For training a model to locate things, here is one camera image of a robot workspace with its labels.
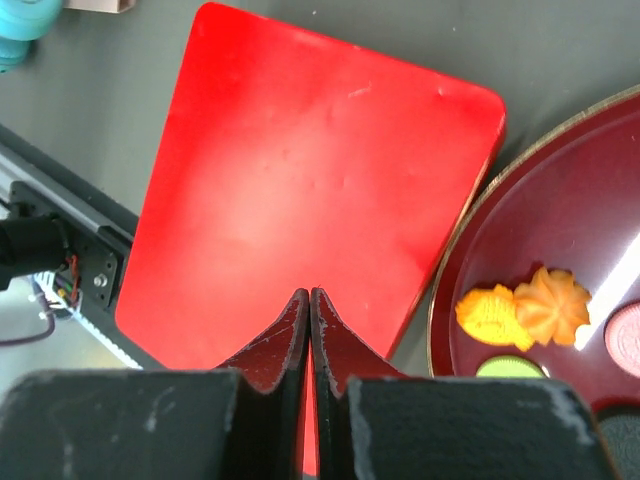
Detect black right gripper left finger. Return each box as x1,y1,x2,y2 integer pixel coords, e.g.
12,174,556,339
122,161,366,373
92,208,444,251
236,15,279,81
1,289,309,479

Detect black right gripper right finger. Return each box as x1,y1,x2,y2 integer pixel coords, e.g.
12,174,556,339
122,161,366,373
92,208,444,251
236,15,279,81
310,288,618,479

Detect orange flower cookie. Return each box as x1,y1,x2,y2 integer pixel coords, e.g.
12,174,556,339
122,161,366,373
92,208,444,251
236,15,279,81
513,266,592,346

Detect red box lid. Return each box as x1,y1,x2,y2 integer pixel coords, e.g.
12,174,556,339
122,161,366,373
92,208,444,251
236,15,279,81
114,1,508,476

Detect green macaron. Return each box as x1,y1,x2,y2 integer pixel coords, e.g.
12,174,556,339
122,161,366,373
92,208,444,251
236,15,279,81
476,355,547,378

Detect orange leaf cookie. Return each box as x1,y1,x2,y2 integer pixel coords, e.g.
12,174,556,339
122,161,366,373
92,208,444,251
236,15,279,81
455,284,534,352

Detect black pink sandwich cookie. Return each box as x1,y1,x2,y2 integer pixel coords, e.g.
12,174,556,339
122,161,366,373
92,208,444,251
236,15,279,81
598,408,640,480

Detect pink macaron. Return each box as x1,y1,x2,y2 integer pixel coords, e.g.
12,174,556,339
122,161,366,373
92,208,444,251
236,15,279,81
604,302,639,378

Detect dark red round plate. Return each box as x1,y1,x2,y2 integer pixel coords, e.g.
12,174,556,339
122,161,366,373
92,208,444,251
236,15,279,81
427,88,639,411

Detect light blue headphones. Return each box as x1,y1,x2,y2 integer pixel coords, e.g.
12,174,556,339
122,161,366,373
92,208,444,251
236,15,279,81
1,0,64,74

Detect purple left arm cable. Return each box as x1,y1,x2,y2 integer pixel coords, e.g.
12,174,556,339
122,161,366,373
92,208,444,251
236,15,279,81
0,279,57,349

